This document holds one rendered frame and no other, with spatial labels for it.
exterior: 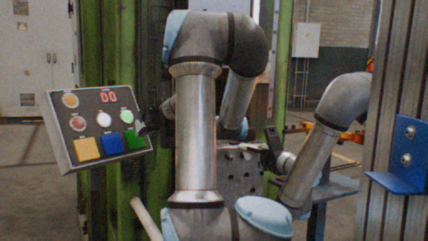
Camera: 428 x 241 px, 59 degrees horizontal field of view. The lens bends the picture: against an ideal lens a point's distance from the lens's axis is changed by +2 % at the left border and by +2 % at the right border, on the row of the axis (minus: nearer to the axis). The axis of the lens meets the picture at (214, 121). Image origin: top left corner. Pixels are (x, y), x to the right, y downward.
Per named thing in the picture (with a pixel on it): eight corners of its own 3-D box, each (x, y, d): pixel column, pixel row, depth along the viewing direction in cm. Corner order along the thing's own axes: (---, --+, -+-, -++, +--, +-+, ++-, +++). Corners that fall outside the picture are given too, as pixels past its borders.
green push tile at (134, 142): (146, 146, 142) (140, 128, 143) (130, 150, 136) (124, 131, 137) (144, 147, 143) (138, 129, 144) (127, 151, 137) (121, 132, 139)
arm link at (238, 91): (281, 2, 82) (242, 119, 124) (231, 0, 81) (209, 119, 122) (289, 41, 76) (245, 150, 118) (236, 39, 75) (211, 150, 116)
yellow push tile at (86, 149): (100, 156, 127) (94, 136, 128) (80, 161, 121) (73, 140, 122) (98, 158, 128) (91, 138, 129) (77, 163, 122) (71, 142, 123)
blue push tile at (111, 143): (125, 151, 134) (118, 132, 136) (107, 156, 129) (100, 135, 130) (122, 153, 136) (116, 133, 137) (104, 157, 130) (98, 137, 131)
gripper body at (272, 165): (256, 166, 138) (273, 176, 127) (257, 144, 136) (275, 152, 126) (272, 164, 141) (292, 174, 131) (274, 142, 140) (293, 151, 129)
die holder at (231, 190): (262, 228, 187) (267, 143, 178) (191, 243, 171) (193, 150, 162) (215, 189, 237) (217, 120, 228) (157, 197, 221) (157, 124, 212)
